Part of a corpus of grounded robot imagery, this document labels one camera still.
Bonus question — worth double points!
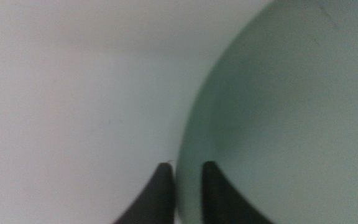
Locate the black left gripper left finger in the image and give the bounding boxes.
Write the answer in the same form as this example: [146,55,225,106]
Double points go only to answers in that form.
[112,162,177,224]

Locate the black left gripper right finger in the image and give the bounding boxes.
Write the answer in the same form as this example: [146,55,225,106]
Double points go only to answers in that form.
[201,161,275,224]

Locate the pale green shallow bowl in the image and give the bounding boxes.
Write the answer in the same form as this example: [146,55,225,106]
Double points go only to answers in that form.
[175,0,358,224]

